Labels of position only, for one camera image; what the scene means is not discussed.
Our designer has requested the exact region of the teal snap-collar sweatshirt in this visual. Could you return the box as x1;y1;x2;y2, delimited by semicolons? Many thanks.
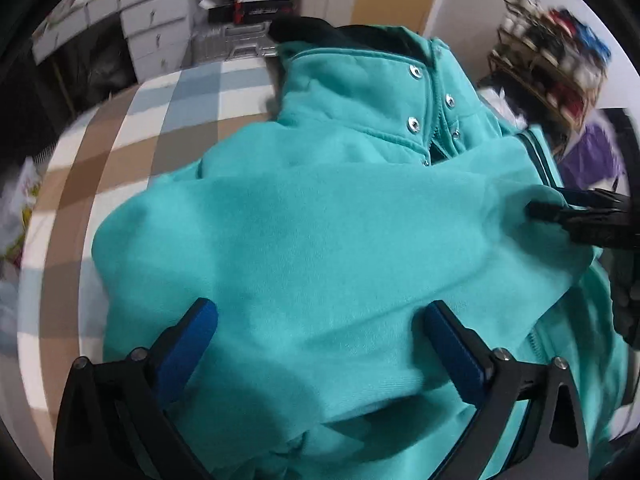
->
92;16;632;480

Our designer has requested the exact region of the purple cloth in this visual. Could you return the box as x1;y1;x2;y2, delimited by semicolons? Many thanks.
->
556;119;627;194

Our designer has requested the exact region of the white drawer cabinet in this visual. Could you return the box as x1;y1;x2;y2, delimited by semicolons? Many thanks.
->
31;0;197;85

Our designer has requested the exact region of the checkered bed blanket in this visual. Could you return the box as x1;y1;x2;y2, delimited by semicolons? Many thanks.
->
17;55;282;461

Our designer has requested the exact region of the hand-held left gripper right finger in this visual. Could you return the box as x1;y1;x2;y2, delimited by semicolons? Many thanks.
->
422;300;591;480

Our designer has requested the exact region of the black box with red stripe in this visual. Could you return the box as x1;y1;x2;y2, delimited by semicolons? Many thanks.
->
206;0;297;26

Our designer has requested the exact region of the wooden shoe rack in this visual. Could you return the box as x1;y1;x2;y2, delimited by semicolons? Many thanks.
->
486;0;614;152

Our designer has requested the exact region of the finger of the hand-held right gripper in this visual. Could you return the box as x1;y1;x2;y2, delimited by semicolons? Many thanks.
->
523;201;640;250
552;186;632;211

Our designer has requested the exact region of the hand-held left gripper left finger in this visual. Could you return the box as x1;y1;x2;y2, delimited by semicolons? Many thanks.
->
52;298;219;480

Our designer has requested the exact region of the grey hard case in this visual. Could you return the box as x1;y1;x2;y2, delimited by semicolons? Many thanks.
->
191;21;279;67

